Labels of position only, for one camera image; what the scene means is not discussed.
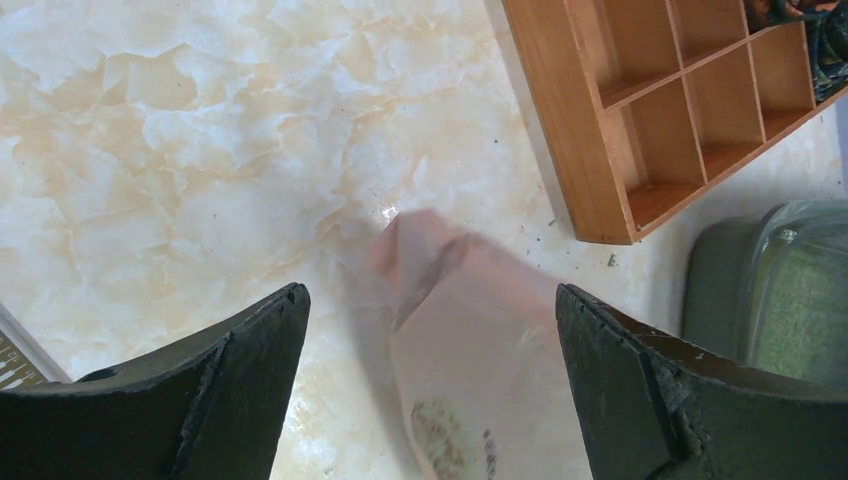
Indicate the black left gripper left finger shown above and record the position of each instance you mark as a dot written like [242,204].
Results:
[209,406]

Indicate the orange compartment tray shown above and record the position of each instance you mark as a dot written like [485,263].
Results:
[647,105]

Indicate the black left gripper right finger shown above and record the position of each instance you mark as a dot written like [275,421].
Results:
[654,406]

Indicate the dark cloth on tray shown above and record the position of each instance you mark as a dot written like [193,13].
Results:
[826,33]

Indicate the orange cat litter bag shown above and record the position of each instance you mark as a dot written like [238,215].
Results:
[476,355]

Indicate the piano-key bag clip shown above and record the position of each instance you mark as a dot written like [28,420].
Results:
[24,362]

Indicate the dark green litter box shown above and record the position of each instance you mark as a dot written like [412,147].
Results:
[770,291]

